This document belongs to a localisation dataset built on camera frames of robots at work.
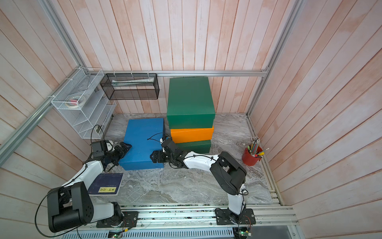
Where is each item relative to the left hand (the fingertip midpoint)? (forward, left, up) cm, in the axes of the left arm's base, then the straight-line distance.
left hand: (129, 151), depth 89 cm
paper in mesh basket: (+34, +5, +27) cm, 43 cm away
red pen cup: (-5, -72, 0) cm, 73 cm away
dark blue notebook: (-18, +11, -7) cm, 22 cm away
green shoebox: (+4, -45, 0) cm, 45 cm away
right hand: (-4, -17, 0) cm, 17 cm away
